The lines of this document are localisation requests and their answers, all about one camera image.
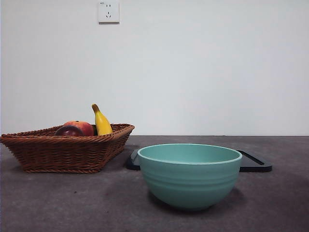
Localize teal ribbed bowl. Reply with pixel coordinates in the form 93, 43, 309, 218
137, 143, 243, 211

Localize dark red plum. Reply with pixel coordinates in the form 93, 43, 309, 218
55, 126, 84, 137

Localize yellow banana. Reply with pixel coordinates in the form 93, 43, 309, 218
91, 103, 113, 136

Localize red orange peach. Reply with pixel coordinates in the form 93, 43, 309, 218
63, 120, 95, 137

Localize brown wicker basket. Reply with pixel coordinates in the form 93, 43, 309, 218
0, 123, 135, 174

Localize black rectangular tray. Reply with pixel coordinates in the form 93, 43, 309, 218
126, 148, 273, 173

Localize white wall socket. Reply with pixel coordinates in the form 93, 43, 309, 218
98, 0, 120, 25

